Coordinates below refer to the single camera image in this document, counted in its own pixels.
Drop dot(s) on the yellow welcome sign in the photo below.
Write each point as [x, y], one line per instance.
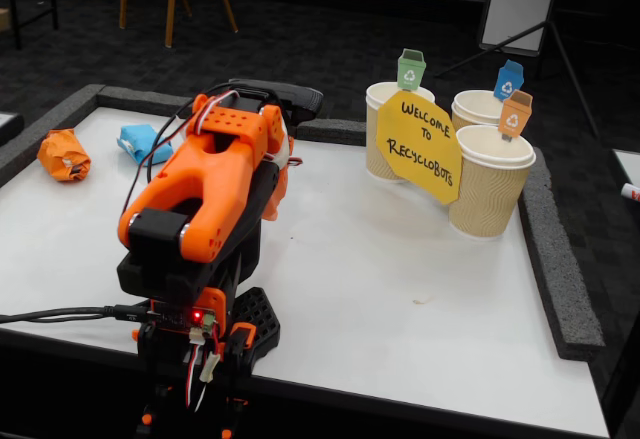
[420, 149]

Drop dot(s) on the black metal table frame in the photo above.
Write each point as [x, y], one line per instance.
[15, 19]

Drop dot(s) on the brown cardboard box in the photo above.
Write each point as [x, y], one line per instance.
[4, 21]

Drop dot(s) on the white whiteboard marker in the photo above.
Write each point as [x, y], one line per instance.
[631, 192]

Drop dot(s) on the blue paper rubbish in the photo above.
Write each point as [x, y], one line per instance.
[137, 139]

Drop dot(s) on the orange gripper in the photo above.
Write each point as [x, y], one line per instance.
[283, 194]

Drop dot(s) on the grey table with black edge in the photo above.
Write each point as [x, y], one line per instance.
[630, 164]

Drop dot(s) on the green recycling bin tag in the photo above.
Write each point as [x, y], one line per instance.
[411, 71]

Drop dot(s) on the orange recycling bin tag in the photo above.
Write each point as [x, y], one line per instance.
[515, 114]

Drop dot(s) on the blue recycling bin tag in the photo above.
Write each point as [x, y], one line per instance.
[507, 81]

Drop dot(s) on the paper cup with blue tag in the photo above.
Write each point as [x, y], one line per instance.
[475, 109]

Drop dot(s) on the controller board in orange mount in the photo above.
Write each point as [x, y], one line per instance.
[195, 316]

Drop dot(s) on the paper cup with orange tag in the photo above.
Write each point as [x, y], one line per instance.
[490, 194]

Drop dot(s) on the orange crumpled paper rubbish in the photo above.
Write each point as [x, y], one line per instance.
[62, 156]

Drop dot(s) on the paper cup with green tag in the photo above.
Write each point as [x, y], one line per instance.
[375, 149]

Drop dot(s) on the orange and black robot arm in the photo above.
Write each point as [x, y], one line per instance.
[200, 179]

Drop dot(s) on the black framed white board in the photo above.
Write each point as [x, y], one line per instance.
[10, 126]

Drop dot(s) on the white board on black stand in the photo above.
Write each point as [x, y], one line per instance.
[520, 4]

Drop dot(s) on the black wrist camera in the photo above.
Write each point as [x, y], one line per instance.
[300, 99]

